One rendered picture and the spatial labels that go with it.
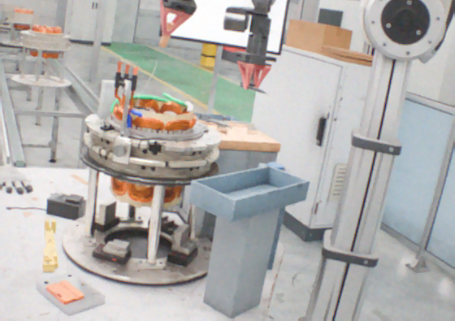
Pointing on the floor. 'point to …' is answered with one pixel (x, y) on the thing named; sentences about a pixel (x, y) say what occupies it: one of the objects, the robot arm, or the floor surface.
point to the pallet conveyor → (9, 145)
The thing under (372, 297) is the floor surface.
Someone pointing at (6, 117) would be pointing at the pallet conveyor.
